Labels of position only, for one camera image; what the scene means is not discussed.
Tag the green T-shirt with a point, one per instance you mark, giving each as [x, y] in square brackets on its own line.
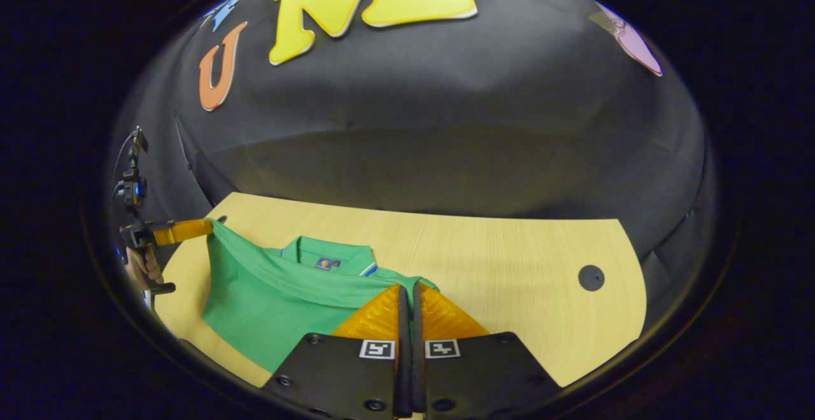
[267, 305]

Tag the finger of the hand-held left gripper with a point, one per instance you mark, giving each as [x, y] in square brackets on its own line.
[181, 231]

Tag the black backdrop cloth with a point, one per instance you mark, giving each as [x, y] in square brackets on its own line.
[446, 140]

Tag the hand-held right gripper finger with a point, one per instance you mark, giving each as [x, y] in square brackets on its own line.
[418, 375]
[403, 375]

